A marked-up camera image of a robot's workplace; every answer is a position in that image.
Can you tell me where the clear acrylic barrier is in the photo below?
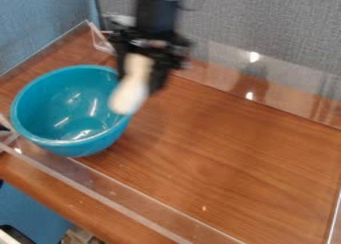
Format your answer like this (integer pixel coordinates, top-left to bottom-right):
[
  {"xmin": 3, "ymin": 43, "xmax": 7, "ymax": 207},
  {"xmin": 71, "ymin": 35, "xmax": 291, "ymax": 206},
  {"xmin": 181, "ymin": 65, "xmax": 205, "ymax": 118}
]
[
  {"xmin": 177, "ymin": 41, "xmax": 341, "ymax": 129},
  {"xmin": 0, "ymin": 21, "xmax": 106, "ymax": 87},
  {"xmin": 0, "ymin": 114, "xmax": 244, "ymax": 244}
]

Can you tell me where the blue bowl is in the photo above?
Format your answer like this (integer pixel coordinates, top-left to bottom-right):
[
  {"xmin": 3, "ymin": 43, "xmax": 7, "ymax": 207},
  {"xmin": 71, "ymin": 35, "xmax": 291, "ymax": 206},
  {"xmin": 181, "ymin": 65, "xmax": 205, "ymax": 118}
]
[{"xmin": 11, "ymin": 65, "xmax": 133, "ymax": 157}]

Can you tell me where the white brown toy mushroom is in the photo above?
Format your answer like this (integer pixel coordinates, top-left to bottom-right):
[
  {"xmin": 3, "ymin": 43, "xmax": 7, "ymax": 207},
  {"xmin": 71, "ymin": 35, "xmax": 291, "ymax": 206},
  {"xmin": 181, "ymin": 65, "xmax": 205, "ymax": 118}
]
[{"xmin": 109, "ymin": 54, "xmax": 154, "ymax": 116}]

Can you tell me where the clear acrylic left barrier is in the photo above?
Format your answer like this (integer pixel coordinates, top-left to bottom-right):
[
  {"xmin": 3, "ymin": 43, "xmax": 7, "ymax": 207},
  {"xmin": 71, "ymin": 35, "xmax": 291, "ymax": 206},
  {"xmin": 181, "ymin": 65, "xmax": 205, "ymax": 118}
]
[{"xmin": 0, "ymin": 21, "xmax": 106, "ymax": 87}]

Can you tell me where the clear acrylic front barrier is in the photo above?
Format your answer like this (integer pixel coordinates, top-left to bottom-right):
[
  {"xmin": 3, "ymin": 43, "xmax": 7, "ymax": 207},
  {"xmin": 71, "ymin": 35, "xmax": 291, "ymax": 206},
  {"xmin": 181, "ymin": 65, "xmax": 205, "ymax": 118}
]
[{"xmin": 0, "ymin": 114, "xmax": 244, "ymax": 244}]

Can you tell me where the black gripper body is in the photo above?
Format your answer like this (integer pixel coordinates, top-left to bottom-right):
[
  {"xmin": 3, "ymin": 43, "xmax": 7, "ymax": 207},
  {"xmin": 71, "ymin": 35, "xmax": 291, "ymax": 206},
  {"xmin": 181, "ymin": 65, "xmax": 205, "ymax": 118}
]
[{"xmin": 106, "ymin": 0, "xmax": 194, "ymax": 70}]

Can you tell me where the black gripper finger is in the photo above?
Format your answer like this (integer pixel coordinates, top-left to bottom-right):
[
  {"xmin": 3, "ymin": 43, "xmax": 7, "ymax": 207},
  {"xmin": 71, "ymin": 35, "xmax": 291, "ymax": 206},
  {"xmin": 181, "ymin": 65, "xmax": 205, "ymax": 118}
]
[
  {"xmin": 115, "ymin": 45, "xmax": 133, "ymax": 79},
  {"xmin": 149, "ymin": 62, "xmax": 172, "ymax": 95}
]

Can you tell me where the clear acrylic back barrier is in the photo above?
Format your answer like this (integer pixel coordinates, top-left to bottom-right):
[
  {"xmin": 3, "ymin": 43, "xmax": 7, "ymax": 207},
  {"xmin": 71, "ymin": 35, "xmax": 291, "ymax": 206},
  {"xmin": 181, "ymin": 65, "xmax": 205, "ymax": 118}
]
[{"xmin": 177, "ymin": 41, "xmax": 341, "ymax": 129}]

